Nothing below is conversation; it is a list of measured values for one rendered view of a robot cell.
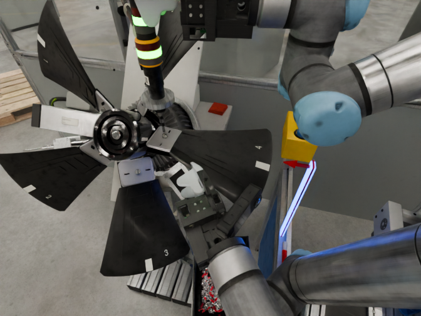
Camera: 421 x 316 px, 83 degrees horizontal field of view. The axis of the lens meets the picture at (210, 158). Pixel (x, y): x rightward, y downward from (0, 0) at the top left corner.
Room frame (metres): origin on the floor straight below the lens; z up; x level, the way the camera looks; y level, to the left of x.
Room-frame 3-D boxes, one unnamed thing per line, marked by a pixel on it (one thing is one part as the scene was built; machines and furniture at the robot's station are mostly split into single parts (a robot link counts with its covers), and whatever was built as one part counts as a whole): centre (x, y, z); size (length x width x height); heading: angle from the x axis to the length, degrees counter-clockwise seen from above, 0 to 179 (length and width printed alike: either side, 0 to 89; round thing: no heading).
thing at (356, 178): (1.13, -0.07, 0.50); 2.59 x 0.03 x 0.91; 76
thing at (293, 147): (0.63, -0.31, 1.02); 0.16 x 0.10 x 0.11; 166
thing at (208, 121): (1.00, 0.09, 0.85); 0.36 x 0.24 x 0.03; 76
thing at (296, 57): (0.40, -0.17, 1.38); 0.11 x 0.08 x 0.11; 176
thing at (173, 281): (0.66, 0.19, 0.04); 0.62 x 0.45 x 0.08; 166
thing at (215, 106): (1.03, -0.04, 0.87); 0.08 x 0.08 x 0.02; 66
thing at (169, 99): (0.45, 0.11, 1.34); 0.09 x 0.07 x 0.10; 21
